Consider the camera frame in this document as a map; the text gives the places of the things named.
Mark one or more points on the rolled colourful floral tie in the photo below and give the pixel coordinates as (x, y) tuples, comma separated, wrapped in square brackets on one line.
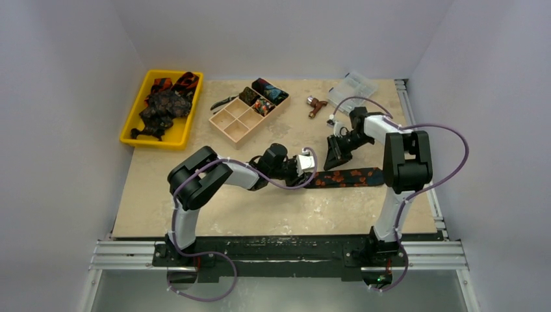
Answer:
[(263, 107)]

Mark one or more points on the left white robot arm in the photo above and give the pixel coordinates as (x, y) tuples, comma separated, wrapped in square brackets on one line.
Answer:
[(195, 181)]

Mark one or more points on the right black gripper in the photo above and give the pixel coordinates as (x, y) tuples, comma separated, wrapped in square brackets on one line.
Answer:
[(341, 146)]

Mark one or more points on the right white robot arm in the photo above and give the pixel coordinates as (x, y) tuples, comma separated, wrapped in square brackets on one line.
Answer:
[(407, 169)]

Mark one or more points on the rolled blue floral tie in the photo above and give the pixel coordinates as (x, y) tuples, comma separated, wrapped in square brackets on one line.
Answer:
[(270, 92)]

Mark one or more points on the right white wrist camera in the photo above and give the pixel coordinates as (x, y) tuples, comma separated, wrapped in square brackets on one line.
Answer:
[(338, 129)]

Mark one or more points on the rolled olive patterned tie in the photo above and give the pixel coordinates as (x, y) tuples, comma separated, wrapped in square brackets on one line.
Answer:
[(248, 96)]

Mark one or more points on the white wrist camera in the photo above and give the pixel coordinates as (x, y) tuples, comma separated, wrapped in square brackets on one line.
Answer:
[(306, 161), (338, 129)]

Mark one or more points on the brown metal pipe fitting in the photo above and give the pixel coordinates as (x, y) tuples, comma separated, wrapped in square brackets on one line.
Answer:
[(316, 106)]

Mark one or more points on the wooden compartment box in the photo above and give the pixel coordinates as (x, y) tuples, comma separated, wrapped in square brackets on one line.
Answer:
[(237, 120)]

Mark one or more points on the black pliers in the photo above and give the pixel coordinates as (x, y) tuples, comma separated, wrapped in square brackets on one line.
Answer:
[(221, 104)]

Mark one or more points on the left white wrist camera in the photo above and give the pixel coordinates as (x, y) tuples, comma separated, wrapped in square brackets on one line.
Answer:
[(306, 161)]

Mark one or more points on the clear plastic organizer box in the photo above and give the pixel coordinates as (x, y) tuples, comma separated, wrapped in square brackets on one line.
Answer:
[(353, 84)]

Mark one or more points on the dark orange floral tie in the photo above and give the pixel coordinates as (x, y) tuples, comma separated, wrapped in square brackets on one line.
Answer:
[(348, 178)]

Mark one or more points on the red black striped tie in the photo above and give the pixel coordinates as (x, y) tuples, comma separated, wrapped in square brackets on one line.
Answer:
[(185, 86)]

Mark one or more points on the dark patterned tie pile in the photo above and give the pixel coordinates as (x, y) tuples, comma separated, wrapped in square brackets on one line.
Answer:
[(158, 116)]

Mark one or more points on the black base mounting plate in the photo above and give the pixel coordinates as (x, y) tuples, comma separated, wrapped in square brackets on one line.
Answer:
[(303, 256)]

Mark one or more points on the yellow plastic bin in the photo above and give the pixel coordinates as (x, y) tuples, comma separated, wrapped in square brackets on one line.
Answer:
[(175, 138)]

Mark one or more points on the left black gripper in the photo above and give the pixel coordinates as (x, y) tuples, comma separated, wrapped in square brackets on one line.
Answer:
[(295, 180)]

